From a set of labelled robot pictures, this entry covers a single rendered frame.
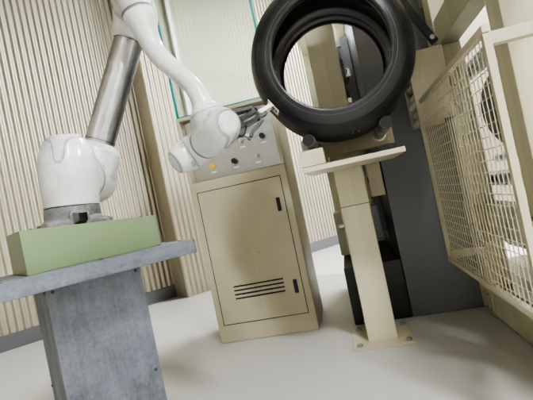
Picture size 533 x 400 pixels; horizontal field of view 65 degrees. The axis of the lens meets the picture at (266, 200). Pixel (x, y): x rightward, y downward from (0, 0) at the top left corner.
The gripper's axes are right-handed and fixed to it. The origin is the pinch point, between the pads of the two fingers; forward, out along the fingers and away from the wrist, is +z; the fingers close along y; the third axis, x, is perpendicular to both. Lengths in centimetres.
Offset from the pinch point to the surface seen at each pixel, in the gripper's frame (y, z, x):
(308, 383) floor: 86, -36, -46
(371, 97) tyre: 22.5, 23.1, 19.4
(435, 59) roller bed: 25, 71, 18
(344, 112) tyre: 20.0, 15.7, 12.6
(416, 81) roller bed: 26, 63, 10
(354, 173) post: 38, 36, -24
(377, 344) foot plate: 100, 1, -49
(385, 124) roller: 32.3, 23.7, 15.3
